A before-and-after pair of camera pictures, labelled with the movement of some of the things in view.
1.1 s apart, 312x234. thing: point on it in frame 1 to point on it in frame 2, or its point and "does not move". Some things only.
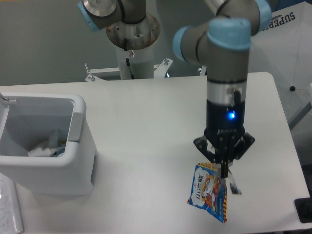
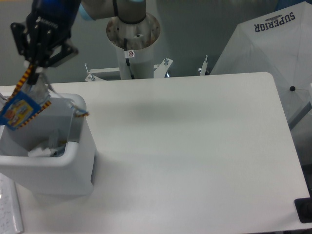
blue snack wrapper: [209, 190] to [25, 102]
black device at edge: [303, 208] does not move
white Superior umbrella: [284, 48] does not move
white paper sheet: [11, 221] does not move
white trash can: [29, 120] does not move
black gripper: [225, 123] to [49, 23]
